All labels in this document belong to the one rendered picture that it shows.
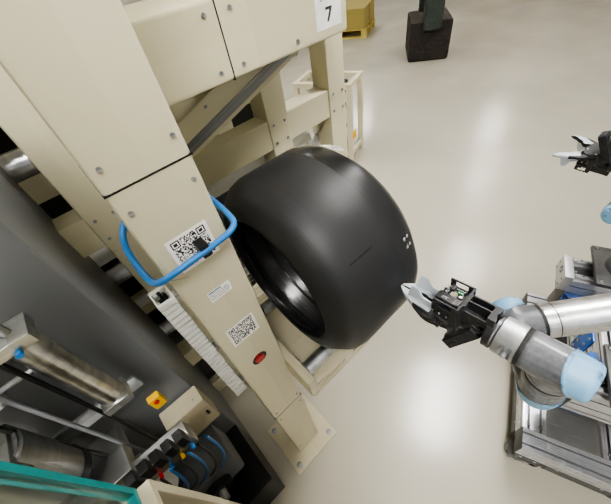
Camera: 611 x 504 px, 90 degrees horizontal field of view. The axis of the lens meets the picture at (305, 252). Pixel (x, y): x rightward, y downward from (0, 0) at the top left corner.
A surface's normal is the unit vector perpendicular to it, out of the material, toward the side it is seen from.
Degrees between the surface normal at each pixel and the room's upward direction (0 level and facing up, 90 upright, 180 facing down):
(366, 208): 37
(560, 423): 0
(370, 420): 0
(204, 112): 90
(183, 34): 90
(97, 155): 90
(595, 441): 0
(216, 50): 90
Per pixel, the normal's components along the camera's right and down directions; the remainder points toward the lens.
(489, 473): -0.15, -0.67
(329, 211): 0.20, -0.36
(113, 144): 0.67, 0.47
